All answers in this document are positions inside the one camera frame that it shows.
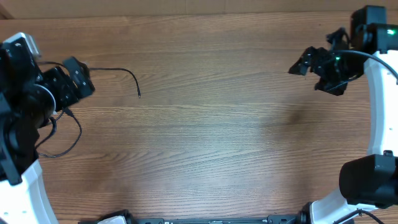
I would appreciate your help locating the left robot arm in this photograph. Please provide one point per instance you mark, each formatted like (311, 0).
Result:
(29, 98)

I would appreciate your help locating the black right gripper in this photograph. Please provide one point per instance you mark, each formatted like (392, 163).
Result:
(316, 59)

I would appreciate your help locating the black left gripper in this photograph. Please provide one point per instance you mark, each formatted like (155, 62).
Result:
(55, 77)

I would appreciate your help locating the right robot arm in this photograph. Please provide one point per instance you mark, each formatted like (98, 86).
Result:
(368, 48)

